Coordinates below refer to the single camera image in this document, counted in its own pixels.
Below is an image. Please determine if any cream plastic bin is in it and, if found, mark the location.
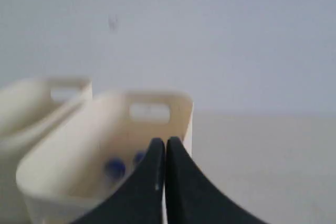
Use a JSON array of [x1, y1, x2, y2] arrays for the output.
[[1, 77, 92, 156], [16, 91, 194, 223]]

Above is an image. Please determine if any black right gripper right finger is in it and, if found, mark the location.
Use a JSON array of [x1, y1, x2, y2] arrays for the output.
[[165, 137, 264, 224]]

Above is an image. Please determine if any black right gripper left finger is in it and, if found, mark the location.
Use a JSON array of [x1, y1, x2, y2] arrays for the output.
[[73, 138, 165, 224]]

